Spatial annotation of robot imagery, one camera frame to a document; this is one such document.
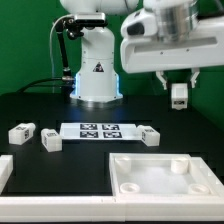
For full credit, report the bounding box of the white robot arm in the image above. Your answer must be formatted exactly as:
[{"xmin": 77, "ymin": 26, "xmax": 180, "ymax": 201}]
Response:
[{"xmin": 60, "ymin": 0, "xmax": 224, "ymax": 103}]

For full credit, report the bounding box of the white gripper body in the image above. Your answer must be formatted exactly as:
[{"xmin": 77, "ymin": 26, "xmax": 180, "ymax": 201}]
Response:
[{"xmin": 120, "ymin": 8, "xmax": 224, "ymax": 73}]

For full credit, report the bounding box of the black cable bundle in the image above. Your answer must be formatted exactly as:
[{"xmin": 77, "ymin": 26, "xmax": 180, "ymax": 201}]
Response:
[{"xmin": 16, "ymin": 14, "xmax": 79, "ymax": 94}]

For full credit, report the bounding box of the white marker base plate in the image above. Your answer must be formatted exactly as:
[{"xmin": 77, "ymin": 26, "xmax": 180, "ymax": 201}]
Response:
[{"xmin": 60, "ymin": 123, "xmax": 141, "ymax": 140}]

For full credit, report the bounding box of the white square tabletop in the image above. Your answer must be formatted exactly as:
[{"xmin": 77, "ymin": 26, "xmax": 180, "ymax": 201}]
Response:
[{"xmin": 109, "ymin": 153, "xmax": 224, "ymax": 197}]

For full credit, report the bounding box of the black camera on stand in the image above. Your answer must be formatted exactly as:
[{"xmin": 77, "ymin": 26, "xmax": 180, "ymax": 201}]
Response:
[{"xmin": 56, "ymin": 12, "xmax": 107, "ymax": 40}]

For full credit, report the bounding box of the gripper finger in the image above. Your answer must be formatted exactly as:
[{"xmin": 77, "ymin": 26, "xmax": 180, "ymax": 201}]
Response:
[
  {"xmin": 156, "ymin": 71, "xmax": 167, "ymax": 89},
  {"xmin": 190, "ymin": 68, "xmax": 200, "ymax": 88}
]

